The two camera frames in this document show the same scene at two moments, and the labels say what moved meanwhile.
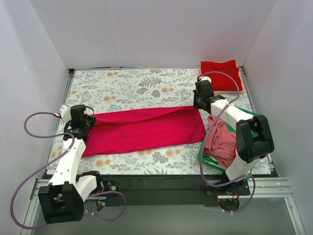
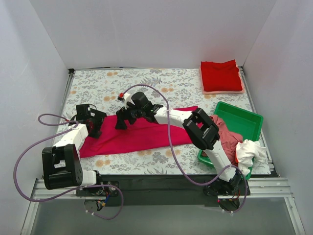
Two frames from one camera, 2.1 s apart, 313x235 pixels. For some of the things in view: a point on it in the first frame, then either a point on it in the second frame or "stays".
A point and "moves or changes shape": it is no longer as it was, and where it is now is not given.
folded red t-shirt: [220, 82] stays
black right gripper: [197, 102] to [127, 115]
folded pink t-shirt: [232, 92] stays
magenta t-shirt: [112, 130] moves or changes shape
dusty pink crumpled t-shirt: [221, 143] stays
